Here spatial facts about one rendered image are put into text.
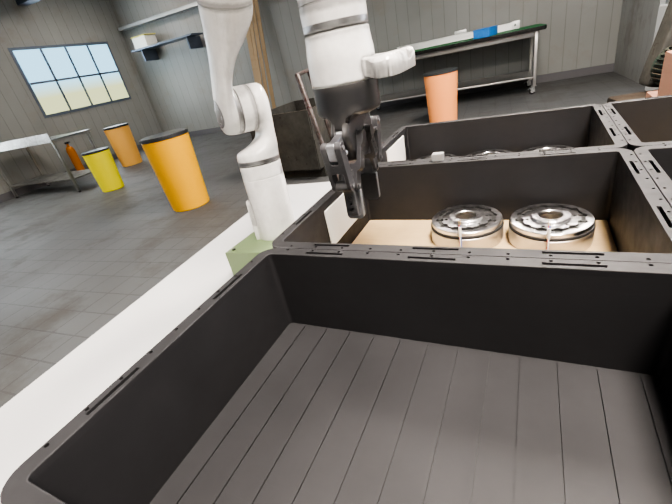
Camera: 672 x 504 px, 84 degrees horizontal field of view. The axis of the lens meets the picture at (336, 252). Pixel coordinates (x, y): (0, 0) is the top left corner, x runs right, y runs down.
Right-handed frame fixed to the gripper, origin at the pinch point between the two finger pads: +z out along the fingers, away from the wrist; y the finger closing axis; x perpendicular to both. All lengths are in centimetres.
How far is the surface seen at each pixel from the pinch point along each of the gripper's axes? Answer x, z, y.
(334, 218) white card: -6.9, 4.9, -3.6
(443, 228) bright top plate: 8.6, 8.2, -7.2
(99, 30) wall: -815, -142, -614
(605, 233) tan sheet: 29.2, 11.1, -12.3
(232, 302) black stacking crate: -7.3, 2.8, 20.4
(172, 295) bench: -53, 25, -4
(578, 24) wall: 85, 24, -728
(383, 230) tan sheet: -2.8, 11.6, -12.5
